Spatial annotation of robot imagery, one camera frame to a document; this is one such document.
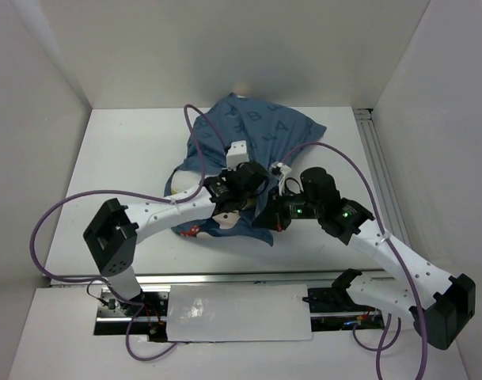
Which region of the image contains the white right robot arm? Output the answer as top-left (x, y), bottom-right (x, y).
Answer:
top-left (253, 162), bottom-right (476, 350)

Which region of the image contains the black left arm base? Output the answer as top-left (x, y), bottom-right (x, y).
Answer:
top-left (85, 283), bottom-right (169, 343)

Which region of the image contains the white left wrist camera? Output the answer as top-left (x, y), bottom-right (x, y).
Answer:
top-left (226, 140), bottom-right (249, 170)

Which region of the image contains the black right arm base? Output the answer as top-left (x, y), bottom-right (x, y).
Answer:
top-left (302, 269), bottom-right (385, 333)

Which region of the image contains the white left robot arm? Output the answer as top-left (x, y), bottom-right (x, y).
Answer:
top-left (83, 161), bottom-right (269, 317)

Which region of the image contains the white glossy cover sheet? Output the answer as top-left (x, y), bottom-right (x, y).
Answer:
top-left (166, 284), bottom-right (313, 343)

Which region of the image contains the white pillow yellow underside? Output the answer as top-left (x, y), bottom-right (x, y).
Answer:
top-left (169, 169), bottom-right (202, 197)

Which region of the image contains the blue printed pillowcase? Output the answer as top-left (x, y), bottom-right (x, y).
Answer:
top-left (171, 93), bottom-right (327, 245)

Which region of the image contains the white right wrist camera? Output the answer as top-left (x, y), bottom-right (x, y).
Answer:
top-left (269, 161), bottom-right (292, 195)

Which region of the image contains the aluminium front rail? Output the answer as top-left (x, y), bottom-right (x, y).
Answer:
top-left (48, 268), bottom-right (388, 288)

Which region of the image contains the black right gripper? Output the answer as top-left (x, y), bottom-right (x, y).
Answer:
top-left (251, 184), bottom-right (322, 232)

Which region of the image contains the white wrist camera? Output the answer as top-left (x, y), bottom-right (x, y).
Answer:
top-left (226, 140), bottom-right (249, 170)
top-left (269, 161), bottom-right (292, 195)

